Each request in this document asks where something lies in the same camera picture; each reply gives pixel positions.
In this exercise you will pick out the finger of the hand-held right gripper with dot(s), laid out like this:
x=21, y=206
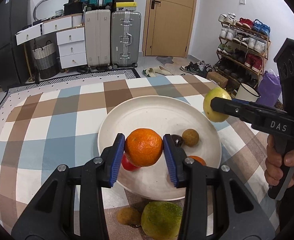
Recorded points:
x=241, y=102
x=224, y=106

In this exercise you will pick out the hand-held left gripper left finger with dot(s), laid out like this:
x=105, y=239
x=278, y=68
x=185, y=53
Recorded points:
x=117, y=160

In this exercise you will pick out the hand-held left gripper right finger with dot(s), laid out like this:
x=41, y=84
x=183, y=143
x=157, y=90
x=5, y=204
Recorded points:
x=170, y=160

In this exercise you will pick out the red tomato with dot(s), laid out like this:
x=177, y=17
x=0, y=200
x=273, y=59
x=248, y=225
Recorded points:
x=128, y=164

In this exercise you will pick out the large yellow pear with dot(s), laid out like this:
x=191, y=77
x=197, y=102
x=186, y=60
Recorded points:
x=215, y=92

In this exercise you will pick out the dark purple passion fruit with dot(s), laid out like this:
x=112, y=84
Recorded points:
x=178, y=140

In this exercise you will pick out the orange tangerine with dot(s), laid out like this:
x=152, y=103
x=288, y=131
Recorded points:
x=143, y=147
x=198, y=160

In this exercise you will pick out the brown round kiwi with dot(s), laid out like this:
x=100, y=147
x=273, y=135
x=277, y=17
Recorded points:
x=190, y=137
x=127, y=216

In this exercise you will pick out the cream round plate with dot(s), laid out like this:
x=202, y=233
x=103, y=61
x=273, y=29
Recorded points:
x=149, y=115

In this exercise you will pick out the person's right hand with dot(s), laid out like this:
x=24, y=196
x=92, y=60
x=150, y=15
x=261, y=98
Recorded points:
x=270, y=165

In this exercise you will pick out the white enamel bucket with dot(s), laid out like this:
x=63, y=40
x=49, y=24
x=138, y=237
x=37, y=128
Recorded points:
x=246, y=92

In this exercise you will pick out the brown cardboard box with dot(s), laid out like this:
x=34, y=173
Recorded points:
x=216, y=79

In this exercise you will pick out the purple bag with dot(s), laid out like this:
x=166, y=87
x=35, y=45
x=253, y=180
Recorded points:
x=269, y=87

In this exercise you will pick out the wooden shoe rack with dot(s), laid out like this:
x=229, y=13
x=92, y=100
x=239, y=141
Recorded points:
x=261, y=70

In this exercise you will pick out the scattered sneakers group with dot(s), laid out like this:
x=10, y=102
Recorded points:
x=195, y=68

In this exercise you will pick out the large green citrus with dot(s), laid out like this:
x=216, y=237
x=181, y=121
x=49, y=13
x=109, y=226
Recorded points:
x=159, y=220

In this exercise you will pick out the shoe rack with shoes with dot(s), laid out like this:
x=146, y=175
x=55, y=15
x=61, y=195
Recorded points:
x=241, y=40

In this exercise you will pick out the checked blanket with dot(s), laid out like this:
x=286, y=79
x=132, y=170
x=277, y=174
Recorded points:
x=49, y=142

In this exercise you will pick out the beige slipper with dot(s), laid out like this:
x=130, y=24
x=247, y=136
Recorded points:
x=150, y=72
x=164, y=70

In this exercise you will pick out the grey door mat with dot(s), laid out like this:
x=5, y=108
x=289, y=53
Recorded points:
x=165, y=60

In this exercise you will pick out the black and white striped rug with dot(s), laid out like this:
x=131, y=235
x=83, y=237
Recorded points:
x=99, y=73

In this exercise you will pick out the wooden door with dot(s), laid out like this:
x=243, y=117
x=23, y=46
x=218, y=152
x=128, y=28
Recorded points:
x=172, y=30

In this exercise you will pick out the silver suitcase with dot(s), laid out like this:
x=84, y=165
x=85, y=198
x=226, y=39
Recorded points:
x=125, y=40

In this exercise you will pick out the white drawer dresser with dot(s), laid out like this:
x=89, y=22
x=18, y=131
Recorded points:
x=70, y=47

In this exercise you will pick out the beige suitcase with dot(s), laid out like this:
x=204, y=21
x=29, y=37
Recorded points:
x=97, y=40

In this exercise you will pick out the woven laundry basket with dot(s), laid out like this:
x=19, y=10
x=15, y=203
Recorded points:
x=45, y=60

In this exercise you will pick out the black storage box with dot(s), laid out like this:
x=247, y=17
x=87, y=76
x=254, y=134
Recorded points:
x=73, y=8

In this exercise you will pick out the striped white cup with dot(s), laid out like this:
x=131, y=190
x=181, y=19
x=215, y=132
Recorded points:
x=59, y=12

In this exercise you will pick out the dark grey fridge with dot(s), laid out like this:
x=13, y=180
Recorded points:
x=9, y=30

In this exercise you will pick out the silver oval mirror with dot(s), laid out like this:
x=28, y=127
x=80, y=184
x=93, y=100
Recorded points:
x=40, y=3

